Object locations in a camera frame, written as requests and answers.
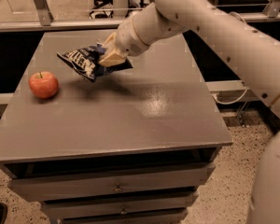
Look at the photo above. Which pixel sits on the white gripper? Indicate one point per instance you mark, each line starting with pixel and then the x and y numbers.
pixel 126 41

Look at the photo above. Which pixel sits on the blue Kettle chip bag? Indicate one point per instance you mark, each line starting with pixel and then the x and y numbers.
pixel 85 62

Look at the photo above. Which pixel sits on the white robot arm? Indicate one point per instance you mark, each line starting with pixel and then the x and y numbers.
pixel 252 55

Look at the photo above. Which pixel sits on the red apple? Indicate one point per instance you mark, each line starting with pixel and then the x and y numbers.
pixel 43 84

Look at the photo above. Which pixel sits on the metal window railing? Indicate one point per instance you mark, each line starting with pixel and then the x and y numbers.
pixel 26 15

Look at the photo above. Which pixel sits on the grey drawer cabinet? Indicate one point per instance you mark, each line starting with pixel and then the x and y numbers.
pixel 158 113

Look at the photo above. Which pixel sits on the top grey drawer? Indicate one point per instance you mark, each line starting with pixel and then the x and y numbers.
pixel 62 187

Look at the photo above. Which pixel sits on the grey drawer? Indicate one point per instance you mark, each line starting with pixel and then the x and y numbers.
pixel 170 216
pixel 62 187
pixel 120 205

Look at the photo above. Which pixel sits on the middle grey drawer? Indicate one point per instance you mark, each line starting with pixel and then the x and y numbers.
pixel 120 205

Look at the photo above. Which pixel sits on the bottom grey drawer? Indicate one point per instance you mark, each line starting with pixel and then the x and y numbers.
pixel 170 216

